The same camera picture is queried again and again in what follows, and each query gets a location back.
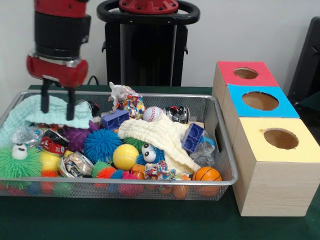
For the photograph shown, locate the wooden box with three holes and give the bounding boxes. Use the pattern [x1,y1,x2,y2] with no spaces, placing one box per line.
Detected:
[211,60,320,218]

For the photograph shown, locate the black power cable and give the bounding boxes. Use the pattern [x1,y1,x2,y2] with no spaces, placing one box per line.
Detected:
[87,74,101,86]

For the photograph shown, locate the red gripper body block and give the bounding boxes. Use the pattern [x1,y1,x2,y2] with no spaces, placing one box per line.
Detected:
[26,54,89,88]

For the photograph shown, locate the white toy baseball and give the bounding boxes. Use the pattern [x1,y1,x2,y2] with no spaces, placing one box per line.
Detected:
[142,106,164,123]

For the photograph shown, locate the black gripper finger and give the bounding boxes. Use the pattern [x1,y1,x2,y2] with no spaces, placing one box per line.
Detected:
[66,86,76,121]
[41,79,50,114]

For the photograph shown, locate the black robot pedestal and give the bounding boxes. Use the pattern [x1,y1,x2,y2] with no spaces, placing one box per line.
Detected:
[96,0,201,87]

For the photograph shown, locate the black upright panel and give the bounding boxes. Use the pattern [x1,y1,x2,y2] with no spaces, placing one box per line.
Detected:
[287,16,320,101]

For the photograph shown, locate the crushed silver drink can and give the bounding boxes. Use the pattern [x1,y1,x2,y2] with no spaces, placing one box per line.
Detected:
[57,151,95,178]

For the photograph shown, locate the green spiky ball with eyes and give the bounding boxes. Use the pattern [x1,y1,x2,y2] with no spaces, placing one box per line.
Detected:
[0,143,42,186]

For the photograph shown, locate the smooth yellow ball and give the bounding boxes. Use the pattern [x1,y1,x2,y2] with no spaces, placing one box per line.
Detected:
[112,144,140,171]

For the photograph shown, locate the cream yellow cloth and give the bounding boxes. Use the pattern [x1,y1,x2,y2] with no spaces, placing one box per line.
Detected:
[117,113,202,175]

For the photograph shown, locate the purple plastic toy block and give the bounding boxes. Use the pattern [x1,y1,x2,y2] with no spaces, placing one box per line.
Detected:
[181,122,205,154]

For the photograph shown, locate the crushed black drink can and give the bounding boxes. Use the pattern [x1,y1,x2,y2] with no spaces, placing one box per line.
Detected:
[163,105,191,125]

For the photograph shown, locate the plain blue spiky ball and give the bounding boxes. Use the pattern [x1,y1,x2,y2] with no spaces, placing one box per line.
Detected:
[83,129,123,165]

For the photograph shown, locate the shallow metal mesh bin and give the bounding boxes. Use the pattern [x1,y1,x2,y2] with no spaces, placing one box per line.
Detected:
[0,89,239,202]

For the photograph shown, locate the mint green cloth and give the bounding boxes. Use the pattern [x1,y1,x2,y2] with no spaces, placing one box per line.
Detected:
[0,94,93,148]

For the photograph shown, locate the dark green table cloth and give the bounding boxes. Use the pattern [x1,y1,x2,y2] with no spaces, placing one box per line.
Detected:
[294,96,320,121]
[0,84,320,240]

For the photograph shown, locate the orange toy basketball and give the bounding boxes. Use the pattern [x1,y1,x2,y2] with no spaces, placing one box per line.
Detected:
[192,166,223,182]

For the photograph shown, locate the crushed clear water bottle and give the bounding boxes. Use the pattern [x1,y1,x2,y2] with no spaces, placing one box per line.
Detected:
[189,132,216,168]

